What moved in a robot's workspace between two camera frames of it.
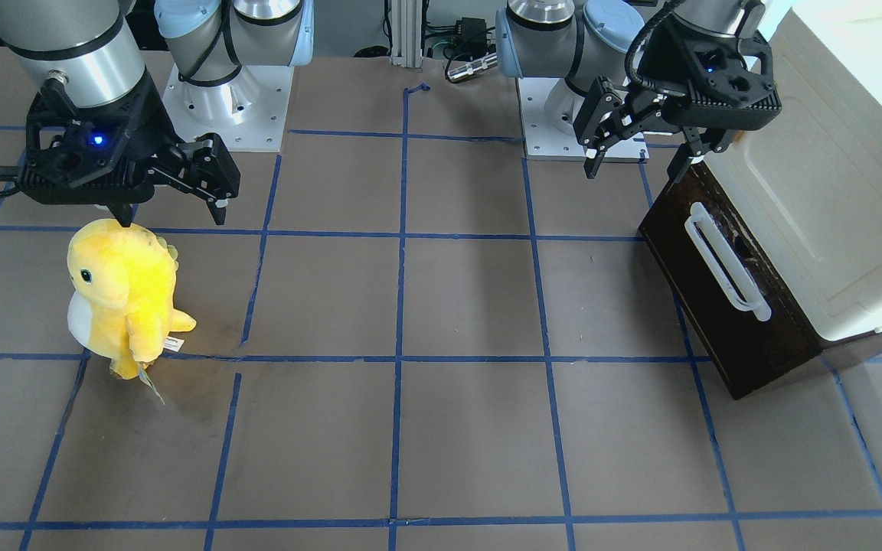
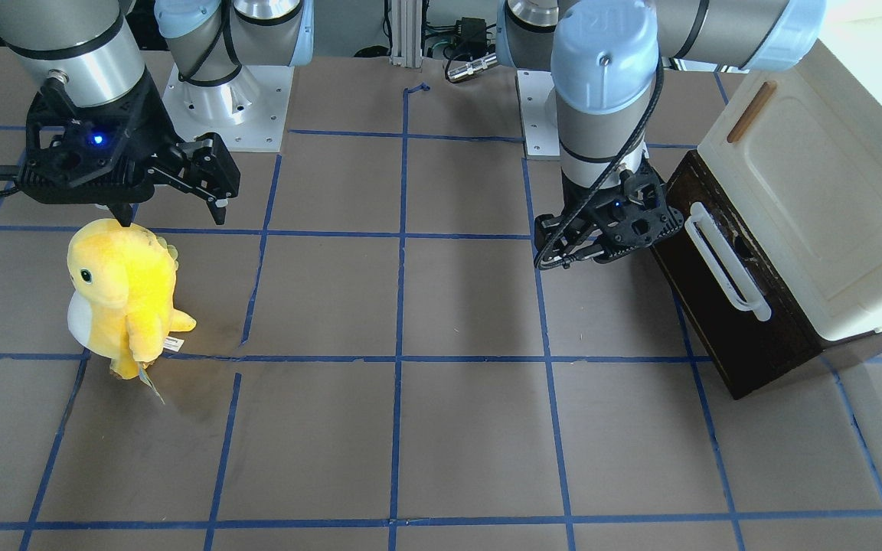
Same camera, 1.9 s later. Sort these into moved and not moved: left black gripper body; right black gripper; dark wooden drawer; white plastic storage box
Moved: left black gripper body
Not moved: white plastic storage box; dark wooden drawer; right black gripper
